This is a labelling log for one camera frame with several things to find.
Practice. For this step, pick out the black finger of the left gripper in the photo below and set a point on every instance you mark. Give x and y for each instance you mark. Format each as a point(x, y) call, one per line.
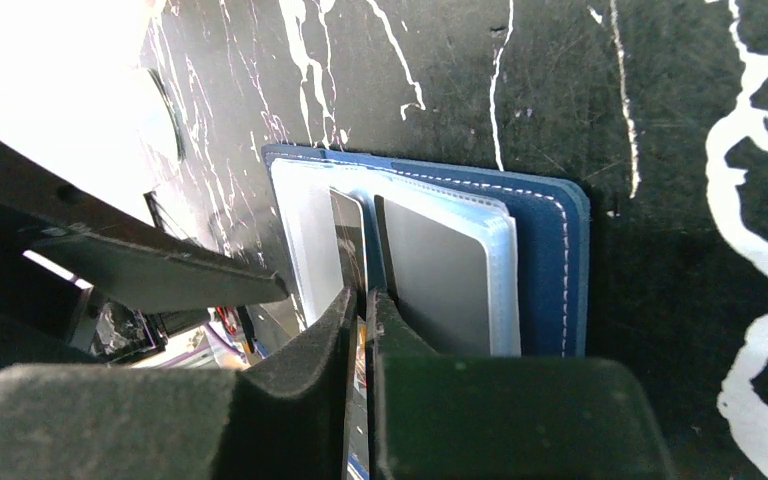
point(136, 264)

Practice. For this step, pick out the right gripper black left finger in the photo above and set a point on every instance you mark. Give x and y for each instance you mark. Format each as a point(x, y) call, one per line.
point(283, 418)

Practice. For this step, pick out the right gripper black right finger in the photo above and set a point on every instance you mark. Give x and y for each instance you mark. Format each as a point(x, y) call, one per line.
point(436, 416)

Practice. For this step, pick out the navy blue card holder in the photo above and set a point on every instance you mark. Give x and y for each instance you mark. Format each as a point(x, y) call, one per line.
point(553, 236)

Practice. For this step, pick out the dark patterned card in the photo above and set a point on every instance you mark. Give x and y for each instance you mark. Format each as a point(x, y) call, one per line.
point(350, 235)

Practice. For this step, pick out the grey card in holder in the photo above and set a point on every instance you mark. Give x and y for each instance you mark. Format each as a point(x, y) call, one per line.
point(451, 269)

